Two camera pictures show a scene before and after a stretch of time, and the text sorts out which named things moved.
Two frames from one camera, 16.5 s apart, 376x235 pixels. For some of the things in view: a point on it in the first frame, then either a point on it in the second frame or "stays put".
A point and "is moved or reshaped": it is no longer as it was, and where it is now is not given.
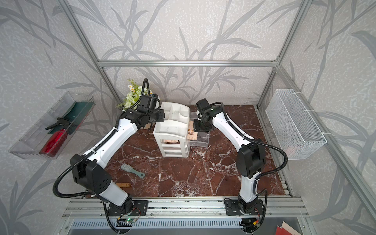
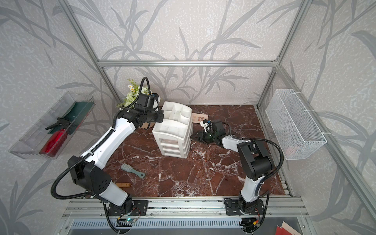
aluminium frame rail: [187, 63] stays put
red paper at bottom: [280, 231] stays put
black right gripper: [196, 129] -> [199, 133]
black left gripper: [161, 112] stays put
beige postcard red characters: [191, 135] is moved or reshaped
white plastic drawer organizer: [172, 133] stays put
